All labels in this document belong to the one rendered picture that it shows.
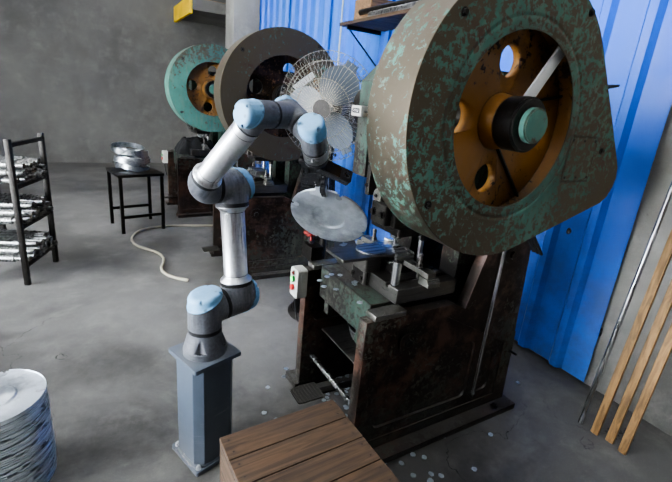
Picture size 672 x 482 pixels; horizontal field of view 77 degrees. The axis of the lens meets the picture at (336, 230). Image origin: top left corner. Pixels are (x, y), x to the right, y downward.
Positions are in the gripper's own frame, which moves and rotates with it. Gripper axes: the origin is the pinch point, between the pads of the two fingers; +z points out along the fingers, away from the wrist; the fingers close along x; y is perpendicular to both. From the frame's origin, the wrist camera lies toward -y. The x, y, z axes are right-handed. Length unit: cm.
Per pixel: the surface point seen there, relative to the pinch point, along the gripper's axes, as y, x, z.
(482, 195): -51, -4, -5
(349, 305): -11.1, 24.5, 41.0
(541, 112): -60, -16, -31
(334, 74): 15, -96, 35
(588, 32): -73, -46, -35
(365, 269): -15.6, 11.1, 34.2
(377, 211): -17.3, -10.0, 23.9
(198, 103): 176, -200, 179
